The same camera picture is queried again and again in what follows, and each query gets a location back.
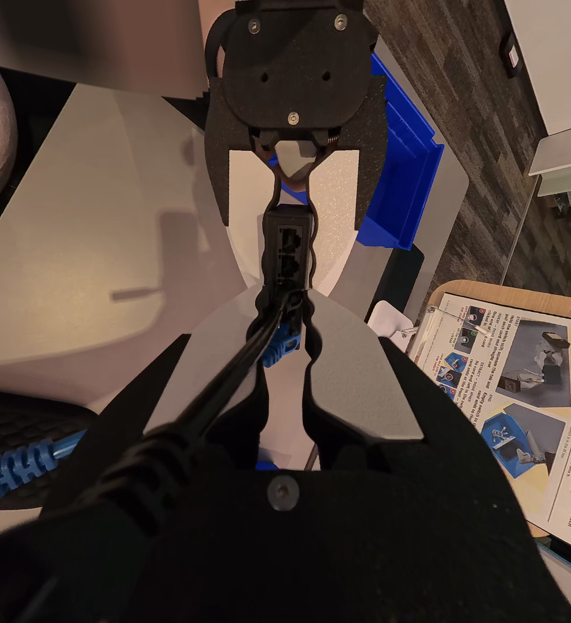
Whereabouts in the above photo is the dark rectangular table panel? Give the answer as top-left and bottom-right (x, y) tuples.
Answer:
(334, 244), (428, 324)

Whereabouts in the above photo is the black network switch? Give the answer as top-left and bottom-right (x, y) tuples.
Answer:
(260, 203), (318, 322)

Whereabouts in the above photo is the printed instruction poster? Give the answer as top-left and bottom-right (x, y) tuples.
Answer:
(417, 292), (571, 554)

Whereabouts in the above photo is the blue ethernet cable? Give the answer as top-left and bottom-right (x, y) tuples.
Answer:
(0, 292), (304, 517)

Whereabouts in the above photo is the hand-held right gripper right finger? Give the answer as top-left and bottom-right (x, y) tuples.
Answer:
(303, 290), (424, 463)

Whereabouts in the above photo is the white stand base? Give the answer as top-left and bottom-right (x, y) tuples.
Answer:
(368, 300), (419, 343)

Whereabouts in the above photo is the blue plastic bin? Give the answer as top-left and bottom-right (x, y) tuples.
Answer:
(357, 54), (446, 250)

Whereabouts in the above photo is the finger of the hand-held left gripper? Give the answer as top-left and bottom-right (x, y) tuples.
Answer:
(307, 151), (362, 293)
(227, 146), (278, 285)

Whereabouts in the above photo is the black ethernet cable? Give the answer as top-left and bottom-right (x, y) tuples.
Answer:
(0, 287), (304, 623)

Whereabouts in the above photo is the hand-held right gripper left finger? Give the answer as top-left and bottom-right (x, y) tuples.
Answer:
(142, 287), (268, 444)

